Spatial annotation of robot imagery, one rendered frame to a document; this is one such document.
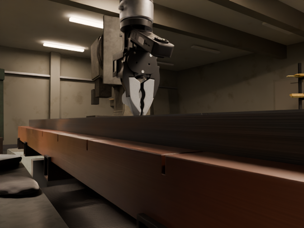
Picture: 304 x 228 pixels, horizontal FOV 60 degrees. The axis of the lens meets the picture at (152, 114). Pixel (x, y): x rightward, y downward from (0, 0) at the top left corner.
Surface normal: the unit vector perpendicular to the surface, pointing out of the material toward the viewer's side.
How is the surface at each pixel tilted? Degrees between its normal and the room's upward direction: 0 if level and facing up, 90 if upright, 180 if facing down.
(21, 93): 90
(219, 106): 90
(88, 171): 90
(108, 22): 90
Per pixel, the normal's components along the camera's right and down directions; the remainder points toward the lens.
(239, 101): -0.82, -0.02
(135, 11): -0.02, -0.03
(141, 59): 0.52, -0.02
